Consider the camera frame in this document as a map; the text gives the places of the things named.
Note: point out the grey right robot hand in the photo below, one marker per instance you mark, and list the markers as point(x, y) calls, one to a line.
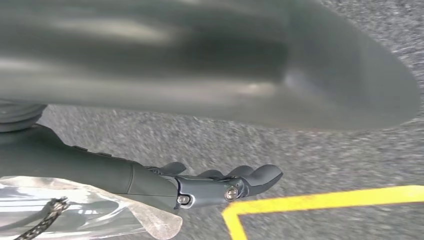
point(198, 66)

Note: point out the yellow floor tape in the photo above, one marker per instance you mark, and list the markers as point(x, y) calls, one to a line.
point(314, 200)

